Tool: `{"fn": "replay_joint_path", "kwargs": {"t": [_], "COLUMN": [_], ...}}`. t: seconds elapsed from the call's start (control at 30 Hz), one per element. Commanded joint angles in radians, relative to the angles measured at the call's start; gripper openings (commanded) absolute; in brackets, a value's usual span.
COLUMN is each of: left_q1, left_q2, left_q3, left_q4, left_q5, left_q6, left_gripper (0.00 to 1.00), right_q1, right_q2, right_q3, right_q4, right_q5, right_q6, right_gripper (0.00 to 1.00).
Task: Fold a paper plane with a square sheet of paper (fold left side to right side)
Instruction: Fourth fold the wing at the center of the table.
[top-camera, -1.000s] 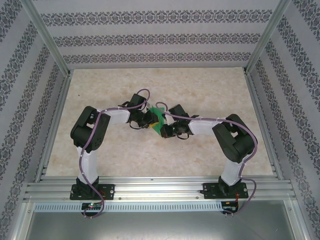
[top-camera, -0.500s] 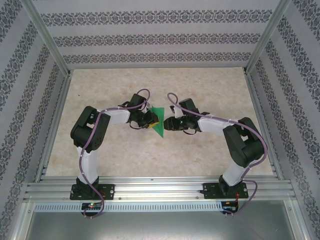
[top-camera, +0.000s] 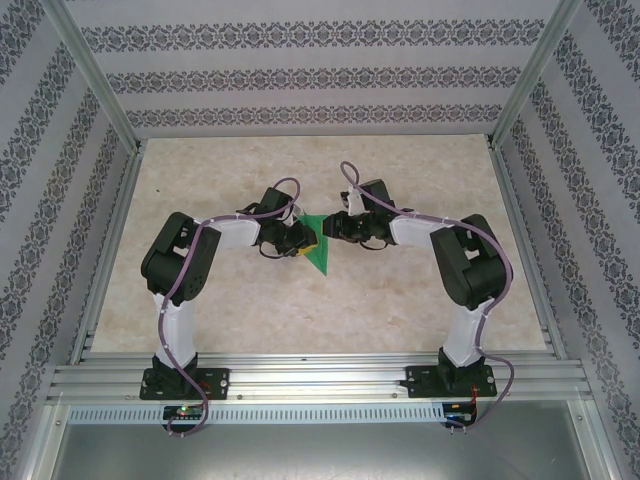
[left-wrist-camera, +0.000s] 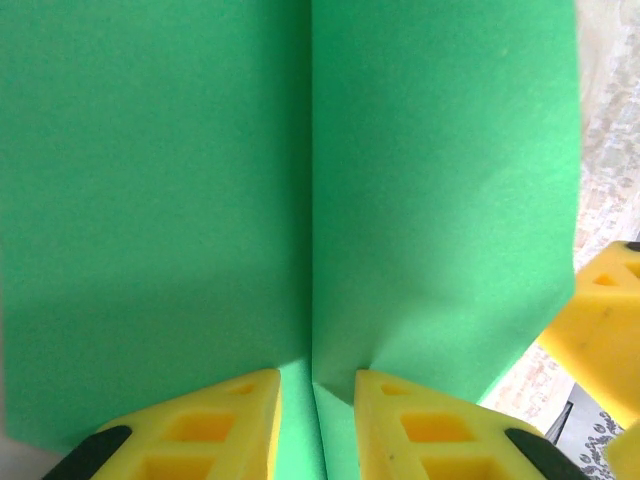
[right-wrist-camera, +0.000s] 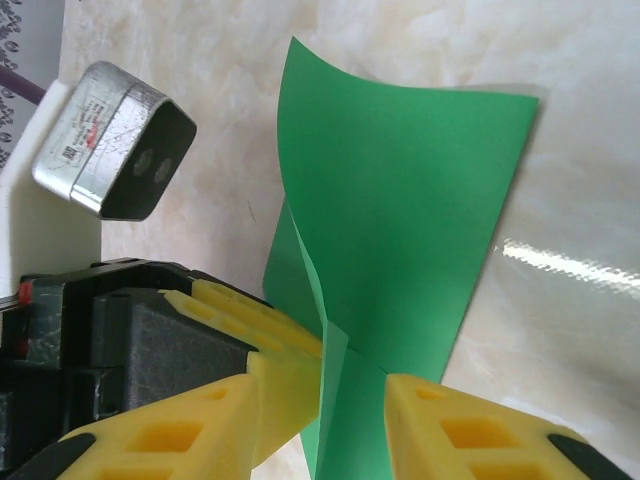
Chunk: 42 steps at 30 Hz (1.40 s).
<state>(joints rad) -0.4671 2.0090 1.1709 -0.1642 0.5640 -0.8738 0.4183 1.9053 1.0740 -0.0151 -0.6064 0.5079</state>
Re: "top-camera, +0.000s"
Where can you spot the green cloth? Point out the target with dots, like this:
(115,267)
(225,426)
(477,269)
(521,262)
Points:
(320,250)

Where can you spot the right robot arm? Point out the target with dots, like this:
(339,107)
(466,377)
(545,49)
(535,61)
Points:
(470,270)

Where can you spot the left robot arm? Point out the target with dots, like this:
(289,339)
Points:
(175,260)

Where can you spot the left controller board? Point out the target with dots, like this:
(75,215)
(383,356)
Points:
(182,412)

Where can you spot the controller board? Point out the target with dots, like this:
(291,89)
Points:
(457,409)
(182,412)

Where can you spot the right controller board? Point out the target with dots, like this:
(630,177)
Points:
(457,409)

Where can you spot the aluminium cross rail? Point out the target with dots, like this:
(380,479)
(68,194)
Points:
(320,380)

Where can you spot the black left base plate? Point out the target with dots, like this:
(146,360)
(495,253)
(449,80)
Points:
(220,380)

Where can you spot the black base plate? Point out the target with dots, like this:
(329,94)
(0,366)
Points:
(220,380)
(417,380)

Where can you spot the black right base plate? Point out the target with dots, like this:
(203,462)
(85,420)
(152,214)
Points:
(417,380)

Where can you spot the aluminium side rail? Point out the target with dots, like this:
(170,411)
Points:
(107,250)
(525,250)

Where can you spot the aluminium frame post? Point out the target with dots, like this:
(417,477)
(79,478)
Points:
(540,65)
(90,70)

